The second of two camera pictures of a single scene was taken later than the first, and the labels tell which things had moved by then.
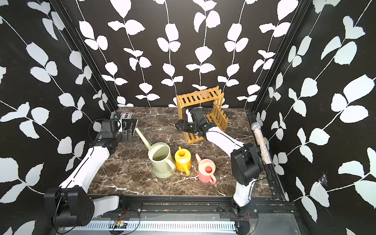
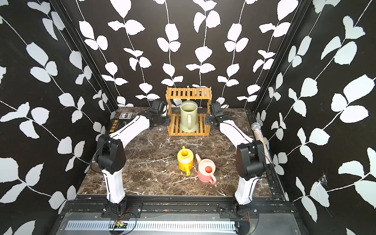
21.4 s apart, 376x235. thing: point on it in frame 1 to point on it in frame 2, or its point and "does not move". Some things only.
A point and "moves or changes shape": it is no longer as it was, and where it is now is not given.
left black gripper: (126, 134) to (168, 120)
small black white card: (126, 115) does not move
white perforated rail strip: (150, 225) does not move
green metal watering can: (162, 164) moves or changes shape
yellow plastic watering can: (182, 157) does not move
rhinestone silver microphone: (266, 157) does not move
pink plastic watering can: (206, 168) does not move
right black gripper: (181, 122) to (207, 120)
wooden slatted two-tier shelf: (217, 116) moves or changes shape
